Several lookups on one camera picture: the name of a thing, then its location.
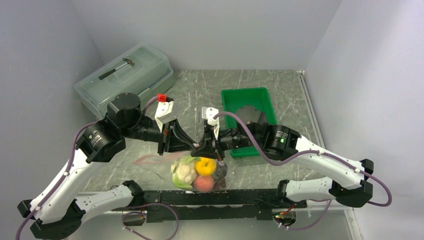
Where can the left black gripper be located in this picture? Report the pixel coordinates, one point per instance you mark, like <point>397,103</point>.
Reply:
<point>175,139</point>

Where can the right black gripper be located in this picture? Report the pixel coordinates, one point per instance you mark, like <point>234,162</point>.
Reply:
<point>211,147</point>

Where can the orange fruit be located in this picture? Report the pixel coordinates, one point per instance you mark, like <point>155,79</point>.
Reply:
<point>205,166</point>

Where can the white cauliflower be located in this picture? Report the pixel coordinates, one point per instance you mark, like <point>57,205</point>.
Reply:
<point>183,172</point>

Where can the clear zip top bag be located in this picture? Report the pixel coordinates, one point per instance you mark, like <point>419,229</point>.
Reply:
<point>160,166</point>

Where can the pink peach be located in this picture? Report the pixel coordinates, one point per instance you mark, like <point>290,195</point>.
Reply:
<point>204,183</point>

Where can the dark red grape bunch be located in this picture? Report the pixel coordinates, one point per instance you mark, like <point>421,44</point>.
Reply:
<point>219,177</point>

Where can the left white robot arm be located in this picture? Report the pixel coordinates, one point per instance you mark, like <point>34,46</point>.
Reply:
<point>58,211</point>

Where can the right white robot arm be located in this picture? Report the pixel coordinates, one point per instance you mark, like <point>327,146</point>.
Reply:
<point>342,179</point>

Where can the green plastic tray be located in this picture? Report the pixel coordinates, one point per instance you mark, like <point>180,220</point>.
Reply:
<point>233,99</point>

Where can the clear plastic storage box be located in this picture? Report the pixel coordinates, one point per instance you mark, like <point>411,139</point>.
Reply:
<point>150,74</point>

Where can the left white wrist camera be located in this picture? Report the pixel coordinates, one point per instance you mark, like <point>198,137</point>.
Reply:
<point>165,111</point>

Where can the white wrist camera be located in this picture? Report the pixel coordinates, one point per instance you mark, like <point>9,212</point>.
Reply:
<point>208,114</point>
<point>165,111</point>

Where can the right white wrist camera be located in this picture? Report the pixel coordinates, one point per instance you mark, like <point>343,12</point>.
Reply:
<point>208,114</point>

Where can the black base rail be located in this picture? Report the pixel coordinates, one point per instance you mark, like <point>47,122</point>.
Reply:
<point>166,205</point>

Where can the black handled hammer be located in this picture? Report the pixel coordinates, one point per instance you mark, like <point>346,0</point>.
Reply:
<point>126,62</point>

